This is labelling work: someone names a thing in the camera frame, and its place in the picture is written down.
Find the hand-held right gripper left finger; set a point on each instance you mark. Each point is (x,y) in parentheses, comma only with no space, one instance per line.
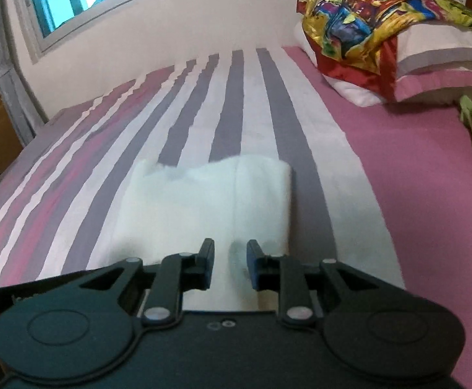
(207,265)

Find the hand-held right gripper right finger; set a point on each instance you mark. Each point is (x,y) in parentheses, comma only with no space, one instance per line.
(253,265)

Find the white garment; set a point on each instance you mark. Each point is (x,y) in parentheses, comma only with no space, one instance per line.
(203,202)

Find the striped pink grey bed sheet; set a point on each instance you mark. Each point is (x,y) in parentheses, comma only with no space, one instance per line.
(402,178)

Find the colourful shiny printed cloth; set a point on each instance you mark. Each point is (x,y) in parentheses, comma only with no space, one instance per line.
(365,16)

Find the grey curtain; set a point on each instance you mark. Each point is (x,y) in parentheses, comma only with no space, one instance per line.
(13,69)

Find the white pillow with pink border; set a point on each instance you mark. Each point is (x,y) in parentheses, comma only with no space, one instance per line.
(442,56)

